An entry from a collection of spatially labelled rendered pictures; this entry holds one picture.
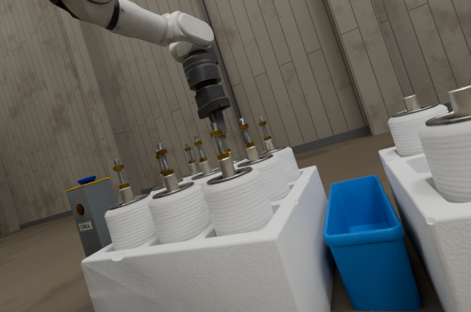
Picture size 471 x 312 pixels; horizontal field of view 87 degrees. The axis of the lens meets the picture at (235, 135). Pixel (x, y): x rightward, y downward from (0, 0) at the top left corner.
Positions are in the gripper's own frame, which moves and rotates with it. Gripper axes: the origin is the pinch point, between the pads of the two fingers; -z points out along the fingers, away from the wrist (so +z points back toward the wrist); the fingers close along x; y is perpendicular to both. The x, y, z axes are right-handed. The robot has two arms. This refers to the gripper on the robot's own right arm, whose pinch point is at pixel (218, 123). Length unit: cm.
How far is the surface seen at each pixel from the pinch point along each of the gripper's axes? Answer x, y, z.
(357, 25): -48, 179, 54
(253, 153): 17.1, -4.1, -9.3
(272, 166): 21.0, -3.6, -12.4
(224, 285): 25.5, -20.7, -23.5
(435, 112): 39.0, 20.0, -11.9
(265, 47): -123, 148, 76
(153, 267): 15.7, -27.0, -20.4
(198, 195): 16.5, -17.1, -12.9
